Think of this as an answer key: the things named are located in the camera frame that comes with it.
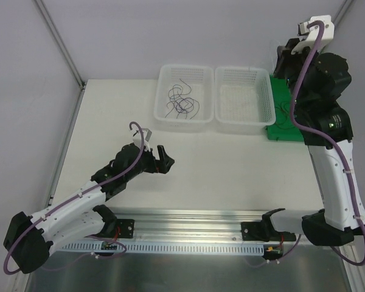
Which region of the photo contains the purple thin wire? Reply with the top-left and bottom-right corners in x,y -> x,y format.
167,85 -> 201,120
164,78 -> 195,120

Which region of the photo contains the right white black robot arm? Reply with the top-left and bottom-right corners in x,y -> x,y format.
260,53 -> 365,246

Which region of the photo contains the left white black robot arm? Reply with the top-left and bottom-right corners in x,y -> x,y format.
3,143 -> 175,275

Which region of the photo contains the green plastic tray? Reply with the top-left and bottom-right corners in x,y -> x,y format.
266,75 -> 304,142

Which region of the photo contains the left white perforated basket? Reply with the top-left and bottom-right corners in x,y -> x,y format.
153,64 -> 215,132

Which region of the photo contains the white perforated basket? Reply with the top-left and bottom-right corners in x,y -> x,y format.
153,64 -> 215,132
214,66 -> 276,135

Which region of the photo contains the right white perforated basket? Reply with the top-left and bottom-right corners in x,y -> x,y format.
214,66 -> 276,135

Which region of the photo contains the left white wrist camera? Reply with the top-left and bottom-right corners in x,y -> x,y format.
131,128 -> 152,152

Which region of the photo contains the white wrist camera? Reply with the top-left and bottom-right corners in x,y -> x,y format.
131,128 -> 152,152
291,15 -> 335,55

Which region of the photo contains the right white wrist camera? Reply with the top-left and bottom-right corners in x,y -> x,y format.
291,15 -> 335,55

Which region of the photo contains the aluminium table edge rail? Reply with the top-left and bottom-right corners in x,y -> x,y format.
48,207 -> 323,244

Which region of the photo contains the aluminium frame post right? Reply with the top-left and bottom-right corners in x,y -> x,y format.
332,0 -> 356,36

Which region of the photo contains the aluminium frame post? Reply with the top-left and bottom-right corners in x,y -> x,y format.
32,0 -> 86,89
332,0 -> 356,36

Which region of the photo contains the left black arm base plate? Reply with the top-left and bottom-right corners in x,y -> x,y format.
114,219 -> 135,239

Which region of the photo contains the white slotted cable duct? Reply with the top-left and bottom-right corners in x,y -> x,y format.
60,240 -> 264,256

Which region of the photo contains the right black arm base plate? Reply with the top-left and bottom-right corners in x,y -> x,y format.
241,221 -> 296,242

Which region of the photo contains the aluminium frame post left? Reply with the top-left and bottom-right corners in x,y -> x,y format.
32,0 -> 86,89

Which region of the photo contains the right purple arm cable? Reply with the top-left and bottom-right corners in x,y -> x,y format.
290,20 -> 365,267

